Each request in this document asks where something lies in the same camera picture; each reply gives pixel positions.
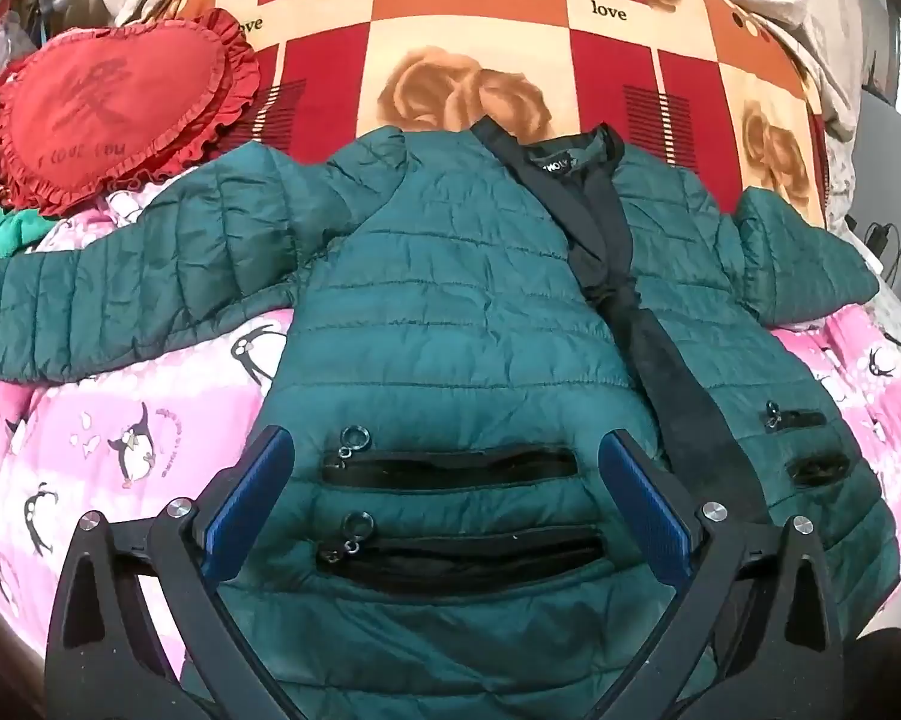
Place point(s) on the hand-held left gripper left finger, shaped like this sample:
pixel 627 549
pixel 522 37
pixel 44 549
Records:
pixel 249 481

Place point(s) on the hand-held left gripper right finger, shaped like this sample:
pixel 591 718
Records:
pixel 639 489

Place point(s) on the green puffer jacket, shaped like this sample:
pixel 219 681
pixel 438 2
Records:
pixel 450 277

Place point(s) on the pink penguin-print blanket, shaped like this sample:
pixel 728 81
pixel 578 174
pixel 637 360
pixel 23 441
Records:
pixel 120 405

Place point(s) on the green cloth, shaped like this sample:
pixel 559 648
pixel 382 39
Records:
pixel 15 232

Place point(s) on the red heart-shaped frilled pillow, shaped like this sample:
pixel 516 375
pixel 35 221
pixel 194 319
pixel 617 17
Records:
pixel 105 105

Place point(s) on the grey cabinet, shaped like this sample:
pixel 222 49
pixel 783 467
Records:
pixel 894 165

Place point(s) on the red orange rose-print blanket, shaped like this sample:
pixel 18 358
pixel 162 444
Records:
pixel 495 30

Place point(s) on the beige crumpled cloth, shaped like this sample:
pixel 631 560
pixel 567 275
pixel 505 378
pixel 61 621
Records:
pixel 818 15

